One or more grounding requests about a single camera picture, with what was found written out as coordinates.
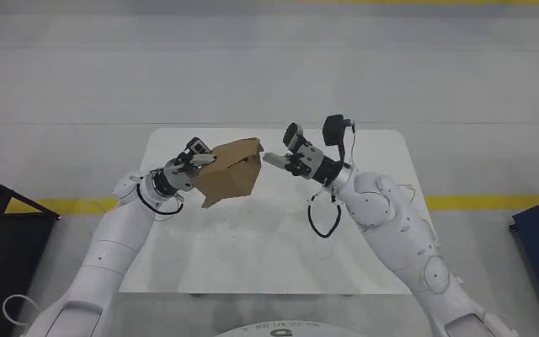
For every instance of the small brown carton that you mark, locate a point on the small brown carton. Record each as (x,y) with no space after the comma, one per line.
(231,172)

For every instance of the black rack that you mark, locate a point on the black rack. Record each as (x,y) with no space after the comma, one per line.
(21,244)

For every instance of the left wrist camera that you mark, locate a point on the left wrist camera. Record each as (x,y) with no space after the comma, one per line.
(198,146)

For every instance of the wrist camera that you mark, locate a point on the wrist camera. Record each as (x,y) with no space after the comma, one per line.
(198,146)
(332,129)

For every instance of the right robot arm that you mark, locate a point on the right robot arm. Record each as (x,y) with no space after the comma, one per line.
(400,236)

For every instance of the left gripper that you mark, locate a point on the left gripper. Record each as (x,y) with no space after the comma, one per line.
(179,179)

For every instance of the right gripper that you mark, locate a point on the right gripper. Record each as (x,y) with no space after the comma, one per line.
(313,162)

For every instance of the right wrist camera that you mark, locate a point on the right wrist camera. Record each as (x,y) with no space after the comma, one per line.
(332,129)

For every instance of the dark blue panel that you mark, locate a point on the dark blue panel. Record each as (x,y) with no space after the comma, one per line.
(528,244)

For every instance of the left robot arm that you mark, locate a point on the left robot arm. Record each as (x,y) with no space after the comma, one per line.
(109,248)

